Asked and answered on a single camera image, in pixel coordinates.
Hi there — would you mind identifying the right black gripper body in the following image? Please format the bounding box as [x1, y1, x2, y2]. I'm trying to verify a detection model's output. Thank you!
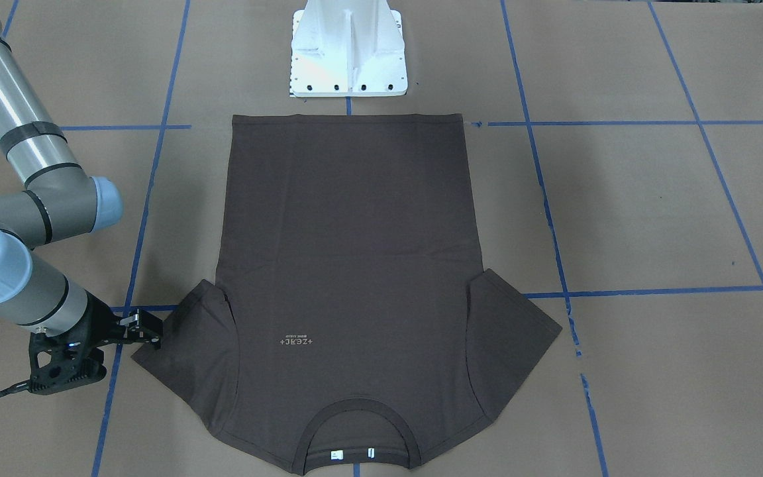
[76, 292, 127, 346]

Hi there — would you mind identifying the dark brown t-shirt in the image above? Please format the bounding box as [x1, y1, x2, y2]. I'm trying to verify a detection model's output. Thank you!
[132, 114, 562, 475]

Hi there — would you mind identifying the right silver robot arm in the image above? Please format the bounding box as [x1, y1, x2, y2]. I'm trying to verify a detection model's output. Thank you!
[0, 21, 133, 342]

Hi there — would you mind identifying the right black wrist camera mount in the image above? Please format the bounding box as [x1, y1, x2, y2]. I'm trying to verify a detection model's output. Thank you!
[27, 333, 108, 396]

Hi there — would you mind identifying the white central pedestal column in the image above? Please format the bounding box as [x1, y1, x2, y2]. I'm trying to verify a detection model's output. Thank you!
[289, 1, 409, 99]

